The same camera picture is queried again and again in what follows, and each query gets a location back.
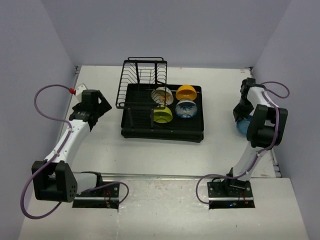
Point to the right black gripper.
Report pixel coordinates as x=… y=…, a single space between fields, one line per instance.
x=238 y=114

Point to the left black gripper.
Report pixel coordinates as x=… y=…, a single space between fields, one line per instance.
x=103 y=107

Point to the plain blue bowl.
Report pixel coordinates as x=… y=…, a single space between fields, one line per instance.
x=242 y=125

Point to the blue floral white bowl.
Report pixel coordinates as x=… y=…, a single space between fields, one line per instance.
x=186 y=109

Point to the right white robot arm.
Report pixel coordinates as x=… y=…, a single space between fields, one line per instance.
x=265 y=129

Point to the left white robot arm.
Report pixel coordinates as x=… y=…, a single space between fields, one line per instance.
x=53 y=179

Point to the black plastic drain tray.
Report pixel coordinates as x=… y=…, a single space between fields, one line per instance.
x=179 y=129

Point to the orange bowl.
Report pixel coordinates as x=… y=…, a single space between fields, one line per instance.
x=186 y=92

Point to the lime green bowl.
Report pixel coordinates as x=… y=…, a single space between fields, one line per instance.
x=162 y=116

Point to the yellow floral white bowl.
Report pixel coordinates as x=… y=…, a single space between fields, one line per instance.
x=162 y=95

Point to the black wire dish rack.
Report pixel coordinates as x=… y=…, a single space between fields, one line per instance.
x=139 y=77

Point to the metal table rail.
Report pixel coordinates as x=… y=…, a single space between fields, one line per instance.
x=133 y=176

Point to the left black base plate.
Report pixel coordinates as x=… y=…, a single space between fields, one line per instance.
x=105 y=198

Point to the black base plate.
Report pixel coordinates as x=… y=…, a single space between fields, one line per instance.
x=105 y=198
x=230 y=194

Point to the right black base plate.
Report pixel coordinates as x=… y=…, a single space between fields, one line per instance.
x=230 y=194

